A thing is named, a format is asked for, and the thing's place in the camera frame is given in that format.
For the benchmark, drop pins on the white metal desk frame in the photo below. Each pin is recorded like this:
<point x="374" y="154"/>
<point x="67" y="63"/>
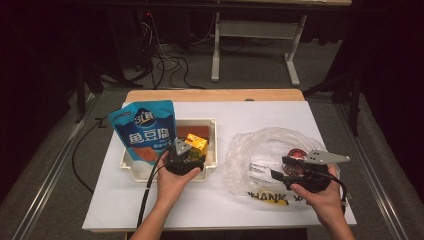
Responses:
<point x="260" y="30"/>

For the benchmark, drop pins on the person's left hand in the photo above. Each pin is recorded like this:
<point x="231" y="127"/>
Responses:
<point x="171" y="188"/>

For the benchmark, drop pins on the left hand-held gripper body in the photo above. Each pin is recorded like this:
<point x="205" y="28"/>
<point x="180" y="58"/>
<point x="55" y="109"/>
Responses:
<point x="180" y="165"/>

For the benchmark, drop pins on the person's right hand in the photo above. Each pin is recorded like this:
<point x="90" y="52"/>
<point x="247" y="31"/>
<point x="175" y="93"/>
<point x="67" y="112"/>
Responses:
<point x="325" y="203"/>

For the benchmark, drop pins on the white plastic bin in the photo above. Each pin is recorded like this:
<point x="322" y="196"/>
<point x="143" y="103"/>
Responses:
<point x="211" y="150"/>

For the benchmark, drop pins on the black stand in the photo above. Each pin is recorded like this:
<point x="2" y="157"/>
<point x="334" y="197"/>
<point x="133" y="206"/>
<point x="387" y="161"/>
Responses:
<point x="86" y="80"/>
<point x="350" y="90"/>

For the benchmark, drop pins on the yellow drink carton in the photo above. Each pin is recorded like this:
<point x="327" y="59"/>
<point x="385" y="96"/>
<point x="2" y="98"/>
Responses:
<point x="197" y="142"/>

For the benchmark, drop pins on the clear plastic bag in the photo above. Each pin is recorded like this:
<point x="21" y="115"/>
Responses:
<point x="253" y="150"/>

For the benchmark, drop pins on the blue snack pouch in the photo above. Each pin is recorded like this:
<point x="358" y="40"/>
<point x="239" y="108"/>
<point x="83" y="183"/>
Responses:
<point x="143" y="133"/>

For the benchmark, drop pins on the red round can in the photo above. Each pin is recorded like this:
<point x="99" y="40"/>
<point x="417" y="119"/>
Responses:
<point x="296" y="154"/>

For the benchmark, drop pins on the metal floor rail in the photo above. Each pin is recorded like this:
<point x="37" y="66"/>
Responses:
<point x="376" y="173"/>
<point x="50" y="173"/>

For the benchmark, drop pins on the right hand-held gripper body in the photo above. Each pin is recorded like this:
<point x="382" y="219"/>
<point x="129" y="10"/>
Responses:
<point x="315" y="180"/>

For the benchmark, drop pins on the long brown box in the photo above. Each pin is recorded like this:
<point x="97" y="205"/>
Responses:
<point x="196" y="130"/>

